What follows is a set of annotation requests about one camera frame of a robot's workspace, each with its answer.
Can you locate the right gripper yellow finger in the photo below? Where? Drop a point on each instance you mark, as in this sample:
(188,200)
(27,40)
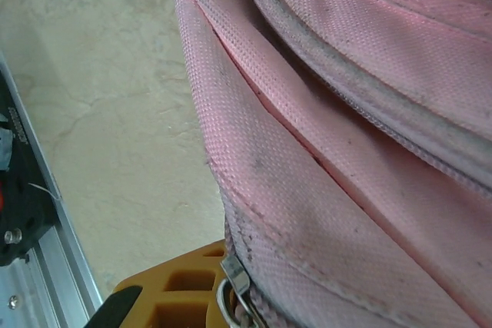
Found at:
(153,297)

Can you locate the pink student backpack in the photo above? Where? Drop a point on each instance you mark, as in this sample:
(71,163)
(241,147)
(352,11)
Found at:
(326,132)

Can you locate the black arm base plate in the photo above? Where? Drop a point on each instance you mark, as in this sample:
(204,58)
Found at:
(23,197)

